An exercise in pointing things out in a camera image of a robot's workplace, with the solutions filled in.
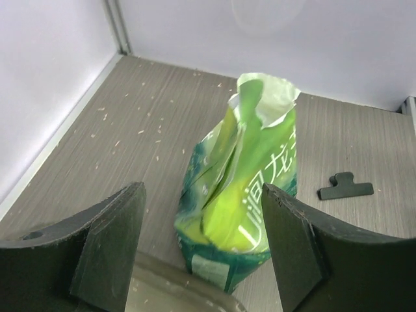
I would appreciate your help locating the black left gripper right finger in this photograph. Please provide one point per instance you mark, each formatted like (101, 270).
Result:
(324, 264)

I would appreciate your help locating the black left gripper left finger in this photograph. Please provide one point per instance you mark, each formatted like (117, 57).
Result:
(82, 263)

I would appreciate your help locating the black bag clip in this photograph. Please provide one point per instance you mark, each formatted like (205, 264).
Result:
(343, 186)

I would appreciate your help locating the green cat litter bag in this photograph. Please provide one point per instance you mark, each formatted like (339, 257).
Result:
(219, 221)

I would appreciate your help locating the translucent grey litter box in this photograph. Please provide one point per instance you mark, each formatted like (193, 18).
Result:
(157, 286)

